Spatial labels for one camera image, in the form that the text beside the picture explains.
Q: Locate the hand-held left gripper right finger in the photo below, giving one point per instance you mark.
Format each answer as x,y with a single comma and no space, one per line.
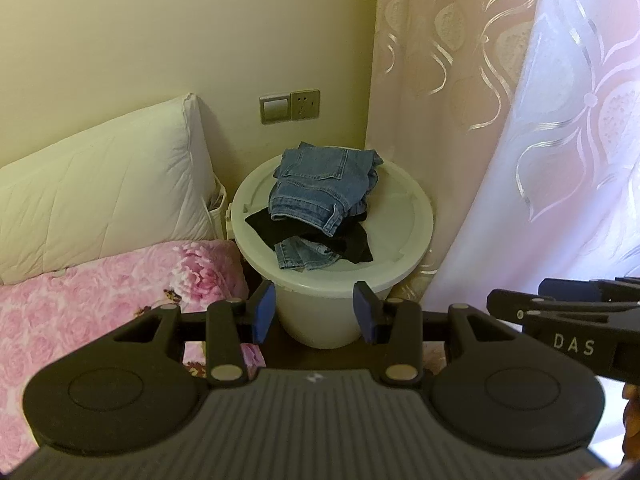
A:
364,315

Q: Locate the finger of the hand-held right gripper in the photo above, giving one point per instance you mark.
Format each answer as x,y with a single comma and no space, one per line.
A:
570,290
515,305

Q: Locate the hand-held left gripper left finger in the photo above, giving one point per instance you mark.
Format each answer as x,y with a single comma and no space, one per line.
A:
263,312

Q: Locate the cream plastic bucket with lid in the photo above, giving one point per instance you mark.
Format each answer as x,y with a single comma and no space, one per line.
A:
395,220

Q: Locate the blue denim jeans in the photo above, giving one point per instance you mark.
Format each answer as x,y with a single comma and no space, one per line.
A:
310,180
295,255

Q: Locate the person's right hand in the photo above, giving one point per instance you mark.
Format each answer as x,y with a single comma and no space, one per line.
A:
632,420

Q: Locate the black cloth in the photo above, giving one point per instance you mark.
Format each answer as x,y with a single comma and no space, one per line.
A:
270,227

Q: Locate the white cloth bag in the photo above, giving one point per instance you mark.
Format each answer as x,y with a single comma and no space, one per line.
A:
218,210

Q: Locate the pink patterned curtain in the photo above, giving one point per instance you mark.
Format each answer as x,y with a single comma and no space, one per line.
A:
425,85
575,135

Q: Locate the pink floral blanket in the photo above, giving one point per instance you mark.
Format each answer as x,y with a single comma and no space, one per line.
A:
75,300

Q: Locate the cream padded headboard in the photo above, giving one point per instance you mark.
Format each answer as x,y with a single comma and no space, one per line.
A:
100,185

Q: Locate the wall light switch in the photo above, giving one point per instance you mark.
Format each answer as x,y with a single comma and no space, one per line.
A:
275,109

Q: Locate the wall power socket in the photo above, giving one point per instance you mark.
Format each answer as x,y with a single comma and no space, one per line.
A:
305,104

